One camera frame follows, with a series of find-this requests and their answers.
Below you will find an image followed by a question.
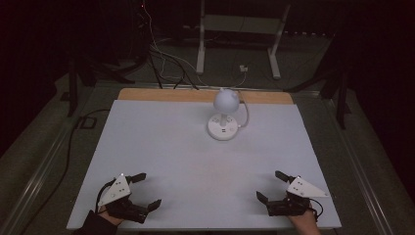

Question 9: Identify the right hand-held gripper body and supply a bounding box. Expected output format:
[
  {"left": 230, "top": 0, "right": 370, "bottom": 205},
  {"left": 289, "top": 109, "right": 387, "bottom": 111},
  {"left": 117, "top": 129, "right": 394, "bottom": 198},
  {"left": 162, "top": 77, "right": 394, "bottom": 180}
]
[{"left": 265, "top": 175, "right": 331, "bottom": 217}]

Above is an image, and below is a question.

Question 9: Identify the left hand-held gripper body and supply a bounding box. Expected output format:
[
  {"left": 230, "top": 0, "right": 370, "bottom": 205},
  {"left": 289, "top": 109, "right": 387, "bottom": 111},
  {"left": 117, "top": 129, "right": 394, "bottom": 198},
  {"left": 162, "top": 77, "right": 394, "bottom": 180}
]
[{"left": 97, "top": 173, "right": 150, "bottom": 225}]

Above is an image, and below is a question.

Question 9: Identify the white desk lamp socket base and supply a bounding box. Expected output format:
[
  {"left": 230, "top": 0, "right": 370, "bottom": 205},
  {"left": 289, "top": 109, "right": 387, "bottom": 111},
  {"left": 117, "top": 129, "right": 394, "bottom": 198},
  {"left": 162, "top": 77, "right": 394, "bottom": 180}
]
[{"left": 207, "top": 87, "right": 242, "bottom": 142}]

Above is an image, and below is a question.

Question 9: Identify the person's left hand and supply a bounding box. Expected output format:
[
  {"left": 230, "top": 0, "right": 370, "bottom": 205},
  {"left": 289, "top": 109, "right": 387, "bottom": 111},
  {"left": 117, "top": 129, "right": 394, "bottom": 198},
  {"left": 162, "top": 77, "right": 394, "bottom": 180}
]
[{"left": 97, "top": 205, "right": 125, "bottom": 227}]

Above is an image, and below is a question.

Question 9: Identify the person's right hand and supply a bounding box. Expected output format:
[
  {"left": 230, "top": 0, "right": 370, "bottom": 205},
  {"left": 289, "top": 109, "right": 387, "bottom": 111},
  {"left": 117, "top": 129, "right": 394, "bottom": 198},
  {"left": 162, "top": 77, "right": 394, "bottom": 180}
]
[{"left": 288, "top": 208, "right": 323, "bottom": 235}]

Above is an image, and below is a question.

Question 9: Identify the white table mat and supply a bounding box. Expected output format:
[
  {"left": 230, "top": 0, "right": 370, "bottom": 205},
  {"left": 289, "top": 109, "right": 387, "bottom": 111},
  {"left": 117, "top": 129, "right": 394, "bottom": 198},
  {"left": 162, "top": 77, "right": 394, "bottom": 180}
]
[{"left": 66, "top": 99, "right": 343, "bottom": 231}]

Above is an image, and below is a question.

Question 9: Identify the black tripod stand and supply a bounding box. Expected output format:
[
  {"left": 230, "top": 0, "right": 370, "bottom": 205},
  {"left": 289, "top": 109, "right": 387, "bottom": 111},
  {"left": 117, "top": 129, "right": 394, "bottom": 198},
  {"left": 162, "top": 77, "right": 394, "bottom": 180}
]
[
  {"left": 66, "top": 55, "right": 149, "bottom": 118},
  {"left": 283, "top": 38, "right": 352, "bottom": 130}
]

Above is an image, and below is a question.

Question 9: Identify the white metal stand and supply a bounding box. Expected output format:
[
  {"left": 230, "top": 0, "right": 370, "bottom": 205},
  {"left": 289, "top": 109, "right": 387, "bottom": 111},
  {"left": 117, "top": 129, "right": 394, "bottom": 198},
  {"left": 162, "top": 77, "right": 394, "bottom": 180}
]
[{"left": 195, "top": 0, "right": 293, "bottom": 80}]

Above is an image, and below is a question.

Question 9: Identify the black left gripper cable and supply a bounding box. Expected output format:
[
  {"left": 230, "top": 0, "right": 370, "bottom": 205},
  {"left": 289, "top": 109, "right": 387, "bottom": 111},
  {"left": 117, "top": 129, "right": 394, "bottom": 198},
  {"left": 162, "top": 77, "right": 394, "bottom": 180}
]
[{"left": 94, "top": 177, "right": 117, "bottom": 213}]

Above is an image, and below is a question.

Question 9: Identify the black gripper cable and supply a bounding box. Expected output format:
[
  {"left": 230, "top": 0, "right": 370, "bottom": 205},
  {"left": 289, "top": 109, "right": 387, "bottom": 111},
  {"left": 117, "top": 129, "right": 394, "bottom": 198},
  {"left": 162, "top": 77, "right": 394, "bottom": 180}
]
[
  {"left": 308, "top": 197, "right": 325, "bottom": 220},
  {"left": 94, "top": 177, "right": 117, "bottom": 213}
]

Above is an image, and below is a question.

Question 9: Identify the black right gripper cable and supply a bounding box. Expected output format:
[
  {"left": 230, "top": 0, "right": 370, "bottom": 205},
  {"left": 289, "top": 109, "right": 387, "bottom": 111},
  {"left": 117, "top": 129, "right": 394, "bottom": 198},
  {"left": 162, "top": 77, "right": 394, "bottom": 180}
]
[{"left": 308, "top": 197, "right": 325, "bottom": 220}]

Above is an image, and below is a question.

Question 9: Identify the black floor cable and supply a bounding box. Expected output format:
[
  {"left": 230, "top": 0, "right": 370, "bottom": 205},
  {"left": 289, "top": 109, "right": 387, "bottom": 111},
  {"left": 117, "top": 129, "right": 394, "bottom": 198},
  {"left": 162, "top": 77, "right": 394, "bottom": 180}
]
[{"left": 19, "top": 108, "right": 112, "bottom": 235}]

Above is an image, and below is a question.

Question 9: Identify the metal floor rail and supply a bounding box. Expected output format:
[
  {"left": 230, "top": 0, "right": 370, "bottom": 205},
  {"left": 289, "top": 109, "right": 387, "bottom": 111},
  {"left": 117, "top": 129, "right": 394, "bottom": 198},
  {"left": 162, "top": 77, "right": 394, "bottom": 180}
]
[
  {"left": 321, "top": 96, "right": 397, "bottom": 235},
  {"left": 0, "top": 112, "right": 86, "bottom": 235}
]

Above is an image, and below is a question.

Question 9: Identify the white lamp cable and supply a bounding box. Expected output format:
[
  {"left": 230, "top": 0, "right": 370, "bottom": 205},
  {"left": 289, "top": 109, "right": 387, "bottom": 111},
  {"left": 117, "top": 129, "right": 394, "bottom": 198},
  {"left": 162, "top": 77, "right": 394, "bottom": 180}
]
[{"left": 237, "top": 90, "right": 251, "bottom": 128}]

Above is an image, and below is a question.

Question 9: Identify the black rectangular bracket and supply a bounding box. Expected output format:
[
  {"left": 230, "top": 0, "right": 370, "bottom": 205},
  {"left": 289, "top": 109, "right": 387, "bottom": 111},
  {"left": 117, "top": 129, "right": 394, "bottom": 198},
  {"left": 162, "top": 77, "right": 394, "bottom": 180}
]
[{"left": 75, "top": 116, "right": 98, "bottom": 130}]

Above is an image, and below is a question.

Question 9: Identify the bundle of black cables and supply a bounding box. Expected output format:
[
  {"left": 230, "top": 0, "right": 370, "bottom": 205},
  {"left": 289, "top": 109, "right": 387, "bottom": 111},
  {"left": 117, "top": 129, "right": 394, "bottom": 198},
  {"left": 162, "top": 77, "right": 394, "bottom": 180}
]
[{"left": 147, "top": 45, "right": 201, "bottom": 91}]

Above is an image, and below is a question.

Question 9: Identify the long white cable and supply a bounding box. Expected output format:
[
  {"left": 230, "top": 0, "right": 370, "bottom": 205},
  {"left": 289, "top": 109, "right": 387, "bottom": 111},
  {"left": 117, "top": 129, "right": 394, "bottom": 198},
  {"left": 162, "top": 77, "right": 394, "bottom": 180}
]
[{"left": 142, "top": 2, "right": 248, "bottom": 89}]

